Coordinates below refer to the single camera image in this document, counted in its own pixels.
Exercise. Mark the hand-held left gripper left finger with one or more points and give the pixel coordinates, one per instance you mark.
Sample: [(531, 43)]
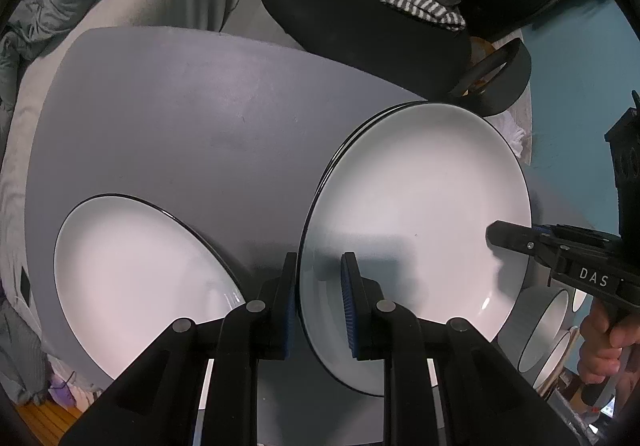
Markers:
[(287, 308)]

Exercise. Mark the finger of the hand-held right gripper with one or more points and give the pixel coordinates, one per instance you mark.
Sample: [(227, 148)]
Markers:
[(510, 237)]

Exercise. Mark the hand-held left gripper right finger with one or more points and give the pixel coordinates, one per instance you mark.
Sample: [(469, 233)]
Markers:
[(348, 308)]

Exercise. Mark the white ribbed bowl black rim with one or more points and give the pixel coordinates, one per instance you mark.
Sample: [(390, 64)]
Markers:
[(552, 368), (578, 300), (535, 321)]

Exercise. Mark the person's right hand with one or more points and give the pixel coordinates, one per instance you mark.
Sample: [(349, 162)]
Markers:
[(600, 351)]

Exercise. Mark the white crumpled cloth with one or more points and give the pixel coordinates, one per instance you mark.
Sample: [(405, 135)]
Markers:
[(517, 136)]

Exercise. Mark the purple cloth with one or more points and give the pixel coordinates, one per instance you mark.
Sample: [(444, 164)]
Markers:
[(67, 388)]

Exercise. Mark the black office chair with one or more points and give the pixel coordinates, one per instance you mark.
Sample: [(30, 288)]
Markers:
[(340, 1)]

